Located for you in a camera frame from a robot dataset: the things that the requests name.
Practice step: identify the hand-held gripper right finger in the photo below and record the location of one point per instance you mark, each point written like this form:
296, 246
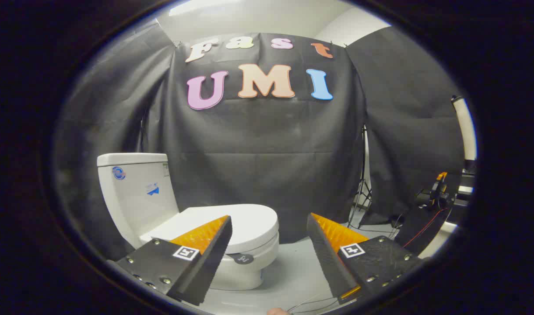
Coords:
324, 258

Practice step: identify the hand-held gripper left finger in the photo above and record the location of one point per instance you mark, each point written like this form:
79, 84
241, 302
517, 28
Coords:
214, 258

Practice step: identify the white toilet lid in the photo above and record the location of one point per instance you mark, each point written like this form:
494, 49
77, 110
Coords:
249, 221

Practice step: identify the white toilet seat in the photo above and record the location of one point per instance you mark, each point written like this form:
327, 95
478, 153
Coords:
267, 250

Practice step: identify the white toilet body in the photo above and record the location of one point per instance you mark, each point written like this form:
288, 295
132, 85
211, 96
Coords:
135, 197

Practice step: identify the white toilet tank cover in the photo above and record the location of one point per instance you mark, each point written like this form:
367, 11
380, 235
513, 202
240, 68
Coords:
131, 158

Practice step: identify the black tripod stand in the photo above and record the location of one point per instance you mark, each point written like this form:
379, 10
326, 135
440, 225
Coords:
362, 183

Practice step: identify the dark flat board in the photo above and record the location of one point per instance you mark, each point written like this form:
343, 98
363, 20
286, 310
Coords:
420, 227

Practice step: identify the black backdrop cloth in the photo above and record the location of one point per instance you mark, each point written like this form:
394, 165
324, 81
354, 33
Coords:
267, 144

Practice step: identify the black and orange device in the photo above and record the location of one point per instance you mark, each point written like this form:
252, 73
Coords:
437, 190

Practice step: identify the white standing panel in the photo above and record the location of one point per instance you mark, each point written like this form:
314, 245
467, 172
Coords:
466, 127

